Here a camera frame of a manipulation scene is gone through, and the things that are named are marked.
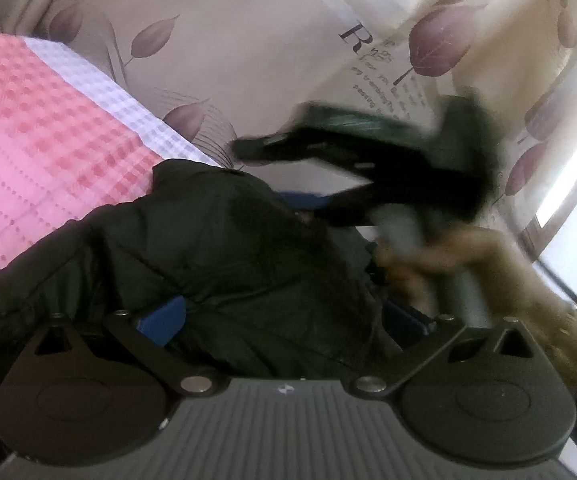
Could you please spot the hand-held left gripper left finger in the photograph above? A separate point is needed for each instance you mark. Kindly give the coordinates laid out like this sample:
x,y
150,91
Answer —
x,y
164,321

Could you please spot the wooden window frame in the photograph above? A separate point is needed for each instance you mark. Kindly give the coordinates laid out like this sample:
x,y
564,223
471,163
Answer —
x,y
531,237

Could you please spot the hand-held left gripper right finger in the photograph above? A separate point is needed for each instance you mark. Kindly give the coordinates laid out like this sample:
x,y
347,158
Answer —
x,y
407,319

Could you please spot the leaf-print curtain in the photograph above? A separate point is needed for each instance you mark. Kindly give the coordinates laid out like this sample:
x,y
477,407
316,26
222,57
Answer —
x,y
243,35

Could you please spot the person's right hand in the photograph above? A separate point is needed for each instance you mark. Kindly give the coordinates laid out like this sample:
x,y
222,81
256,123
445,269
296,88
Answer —
x,y
418,272

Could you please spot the pink checked blanket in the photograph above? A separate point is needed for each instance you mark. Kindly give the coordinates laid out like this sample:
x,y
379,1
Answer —
x,y
43,135

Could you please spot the dark green jacket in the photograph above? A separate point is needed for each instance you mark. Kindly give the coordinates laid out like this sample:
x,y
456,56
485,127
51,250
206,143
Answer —
x,y
218,260

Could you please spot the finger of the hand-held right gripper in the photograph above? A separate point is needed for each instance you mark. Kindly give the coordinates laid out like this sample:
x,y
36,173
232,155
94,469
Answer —
x,y
353,205
318,132

